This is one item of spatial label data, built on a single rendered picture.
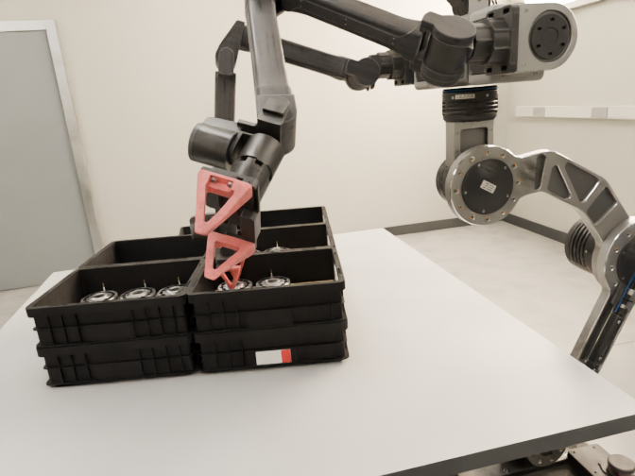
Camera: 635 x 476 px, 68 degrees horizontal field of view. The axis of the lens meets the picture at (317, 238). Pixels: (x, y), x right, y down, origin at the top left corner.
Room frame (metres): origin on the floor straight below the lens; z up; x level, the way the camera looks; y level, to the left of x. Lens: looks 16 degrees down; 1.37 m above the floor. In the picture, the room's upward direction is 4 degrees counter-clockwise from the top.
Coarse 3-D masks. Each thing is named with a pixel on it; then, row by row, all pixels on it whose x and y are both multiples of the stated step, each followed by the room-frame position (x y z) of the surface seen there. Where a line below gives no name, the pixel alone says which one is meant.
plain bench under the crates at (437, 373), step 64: (384, 256) 1.94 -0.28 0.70; (384, 320) 1.33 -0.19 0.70; (448, 320) 1.30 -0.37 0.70; (512, 320) 1.27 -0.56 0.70; (0, 384) 1.13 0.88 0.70; (128, 384) 1.08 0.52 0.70; (192, 384) 1.06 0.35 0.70; (256, 384) 1.04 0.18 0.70; (320, 384) 1.02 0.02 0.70; (384, 384) 1.00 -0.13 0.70; (448, 384) 0.97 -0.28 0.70; (512, 384) 0.96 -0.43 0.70; (576, 384) 0.94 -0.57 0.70; (0, 448) 0.87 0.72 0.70; (64, 448) 0.86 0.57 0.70; (128, 448) 0.84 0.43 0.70; (192, 448) 0.83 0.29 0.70; (256, 448) 0.81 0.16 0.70; (320, 448) 0.80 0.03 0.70; (384, 448) 0.78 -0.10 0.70; (448, 448) 0.77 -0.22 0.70; (512, 448) 0.77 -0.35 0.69
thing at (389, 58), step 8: (384, 56) 1.43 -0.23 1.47; (392, 56) 1.43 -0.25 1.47; (400, 56) 1.43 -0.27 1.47; (384, 64) 1.42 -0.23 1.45; (392, 64) 1.42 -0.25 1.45; (400, 64) 1.42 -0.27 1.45; (408, 64) 1.43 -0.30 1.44; (384, 72) 1.43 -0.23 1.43; (392, 72) 1.43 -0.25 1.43; (400, 72) 1.43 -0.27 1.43; (408, 72) 1.43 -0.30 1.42; (400, 80) 1.46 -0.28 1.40; (408, 80) 1.43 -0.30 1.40
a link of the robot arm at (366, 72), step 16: (240, 32) 1.35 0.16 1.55; (240, 48) 1.39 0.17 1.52; (288, 48) 1.39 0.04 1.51; (304, 48) 1.40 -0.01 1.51; (304, 64) 1.39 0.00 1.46; (320, 64) 1.40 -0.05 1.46; (336, 64) 1.40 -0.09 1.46; (352, 64) 1.39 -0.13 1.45; (368, 64) 1.39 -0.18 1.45; (368, 80) 1.39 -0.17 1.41
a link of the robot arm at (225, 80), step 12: (228, 48) 1.32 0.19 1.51; (228, 60) 1.32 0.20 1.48; (216, 72) 1.34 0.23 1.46; (228, 72) 1.32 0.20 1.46; (216, 84) 1.34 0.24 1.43; (228, 84) 1.34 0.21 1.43; (216, 96) 1.33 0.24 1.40; (228, 96) 1.34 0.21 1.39; (216, 108) 1.33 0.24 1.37; (228, 108) 1.33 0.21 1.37
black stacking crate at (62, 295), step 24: (168, 264) 1.38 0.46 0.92; (192, 264) 1.38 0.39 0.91; (72, 288) 1.31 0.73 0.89; (96, 288) 1.37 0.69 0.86; (120, 288) 1.37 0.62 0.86; (120, 312) 1.10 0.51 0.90; (144, 312) 1.10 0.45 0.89; (168, 312) 1.10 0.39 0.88; (192, 312) 1.18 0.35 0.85; (48, 336) 1.10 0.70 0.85; (72, 336) 1.10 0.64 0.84; (96, 336) 1.09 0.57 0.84; (120, 336) 1.10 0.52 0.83; (144, 336) 1.10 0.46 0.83
